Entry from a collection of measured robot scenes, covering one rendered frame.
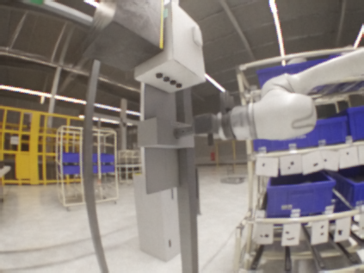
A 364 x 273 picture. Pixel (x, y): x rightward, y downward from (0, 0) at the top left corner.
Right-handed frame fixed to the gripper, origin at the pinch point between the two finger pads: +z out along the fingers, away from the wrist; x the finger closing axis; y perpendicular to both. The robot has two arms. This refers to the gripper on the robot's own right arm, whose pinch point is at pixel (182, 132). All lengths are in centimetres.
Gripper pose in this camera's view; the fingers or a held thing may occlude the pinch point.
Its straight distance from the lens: 51.3
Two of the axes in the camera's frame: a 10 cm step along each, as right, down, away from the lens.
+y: 0.5, 9.9, -1.3
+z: -8.1, 1.2, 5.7
